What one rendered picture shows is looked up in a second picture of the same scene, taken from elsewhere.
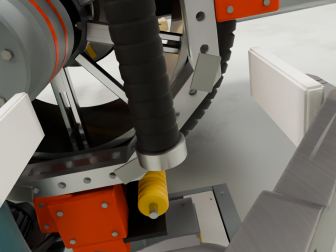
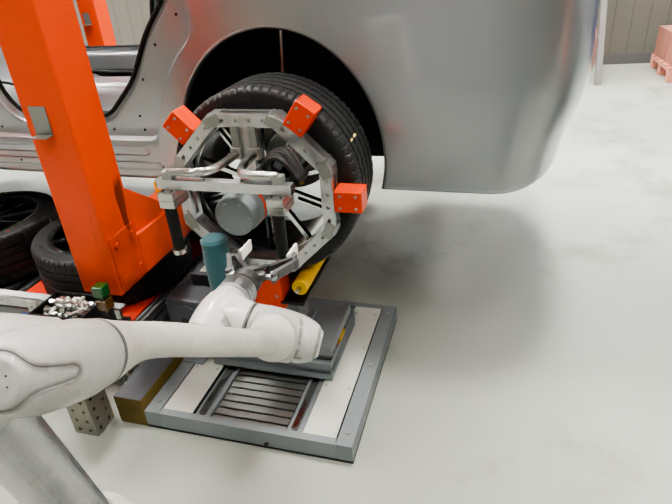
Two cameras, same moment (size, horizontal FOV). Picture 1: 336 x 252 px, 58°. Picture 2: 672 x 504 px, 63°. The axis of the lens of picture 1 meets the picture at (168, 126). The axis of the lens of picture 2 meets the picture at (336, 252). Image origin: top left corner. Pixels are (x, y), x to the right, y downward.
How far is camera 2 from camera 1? 1.37 m
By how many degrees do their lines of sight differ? 15
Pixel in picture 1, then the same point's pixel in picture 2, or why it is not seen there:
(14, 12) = (253, 204)
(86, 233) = (263, 292)
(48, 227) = not seen: hidden behind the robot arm
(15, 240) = not seen: hidden behind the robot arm
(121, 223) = (281, 291)
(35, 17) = (260, 204)
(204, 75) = (327, 231)
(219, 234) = (365, 339)
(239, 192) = (409, 319)
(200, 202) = (366, 314)
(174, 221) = (328, 314)
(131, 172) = not seen: hidden behind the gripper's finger
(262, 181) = (435, 316)
